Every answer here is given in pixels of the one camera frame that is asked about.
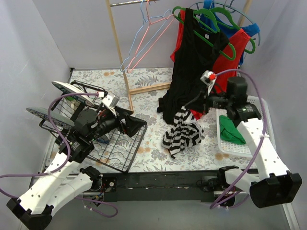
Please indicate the black white striped tank top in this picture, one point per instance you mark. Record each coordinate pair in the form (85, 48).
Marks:
(186, 132)

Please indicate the white plastic basket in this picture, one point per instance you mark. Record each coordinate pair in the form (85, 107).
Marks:
(241, 150)

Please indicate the white patterned plate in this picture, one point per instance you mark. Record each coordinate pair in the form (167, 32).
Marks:
(79, 95)

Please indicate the red tank top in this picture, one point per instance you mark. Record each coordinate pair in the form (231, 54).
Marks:
(238, 38)

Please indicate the black wire dish rack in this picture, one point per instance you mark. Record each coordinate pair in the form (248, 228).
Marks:
(115, 150)

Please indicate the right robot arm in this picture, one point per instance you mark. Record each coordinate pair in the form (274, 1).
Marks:
(275, 184)

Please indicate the grey-green patterned plate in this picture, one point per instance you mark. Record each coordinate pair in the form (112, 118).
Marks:
(58, 120)

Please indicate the green hanger rear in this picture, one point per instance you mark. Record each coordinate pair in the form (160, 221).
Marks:
(224, 23)

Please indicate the floral tablecloth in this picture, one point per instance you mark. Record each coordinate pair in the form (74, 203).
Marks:
(151, 156)

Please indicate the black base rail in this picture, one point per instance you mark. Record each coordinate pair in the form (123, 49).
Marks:
(163, 186)

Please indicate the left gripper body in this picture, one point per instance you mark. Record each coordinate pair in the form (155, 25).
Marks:
(123, 122)

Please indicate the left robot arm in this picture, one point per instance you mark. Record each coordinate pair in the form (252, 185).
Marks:
(36, 207)

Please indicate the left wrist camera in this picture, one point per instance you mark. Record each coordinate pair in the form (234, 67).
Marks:
(109, 100)

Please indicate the green shirt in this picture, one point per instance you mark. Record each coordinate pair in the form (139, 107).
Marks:
(228, 132)

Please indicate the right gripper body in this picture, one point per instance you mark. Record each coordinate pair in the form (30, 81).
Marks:
(207, 99)

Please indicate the wooden clothes rack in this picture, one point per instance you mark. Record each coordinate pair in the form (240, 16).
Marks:
(130, 63)

